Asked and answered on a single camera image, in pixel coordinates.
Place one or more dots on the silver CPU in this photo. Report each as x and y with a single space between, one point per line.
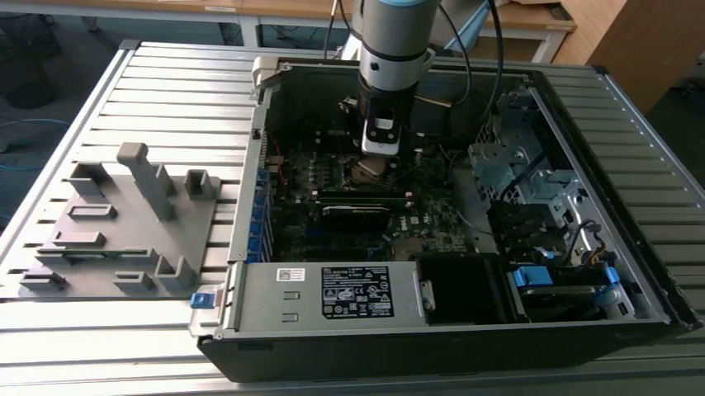
375 167

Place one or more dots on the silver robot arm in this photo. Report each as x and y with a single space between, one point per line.
385 41

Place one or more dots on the silver metal disk bay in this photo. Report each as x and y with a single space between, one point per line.
491 158

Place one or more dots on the green motherboard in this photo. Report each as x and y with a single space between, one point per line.
436 206

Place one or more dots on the black graphics card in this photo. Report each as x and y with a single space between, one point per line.
356 220

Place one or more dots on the wooden desk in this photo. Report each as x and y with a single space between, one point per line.
551 22
110 5

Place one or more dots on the grey chipset heatsink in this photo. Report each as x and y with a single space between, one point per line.
409 246

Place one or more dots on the wooden cabinet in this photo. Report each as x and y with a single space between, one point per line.
650 41

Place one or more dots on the blue disk carrier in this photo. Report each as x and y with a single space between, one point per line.
532 275

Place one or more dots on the silver power supply unit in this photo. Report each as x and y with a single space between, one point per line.
265 305

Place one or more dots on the grey parts rack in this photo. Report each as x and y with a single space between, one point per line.
138 247

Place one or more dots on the black hard disk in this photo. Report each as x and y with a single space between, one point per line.
556 305

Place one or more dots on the small blue plastic latch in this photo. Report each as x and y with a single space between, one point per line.
611 275

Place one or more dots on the blue case clip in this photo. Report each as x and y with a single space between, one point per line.
201 301

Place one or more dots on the black PC case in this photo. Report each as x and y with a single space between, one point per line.
441 354

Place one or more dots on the green RAM stick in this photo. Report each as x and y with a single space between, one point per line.
105 254

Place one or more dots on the black office chair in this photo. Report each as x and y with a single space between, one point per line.
27 82

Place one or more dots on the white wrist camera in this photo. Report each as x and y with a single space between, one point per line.
380 146

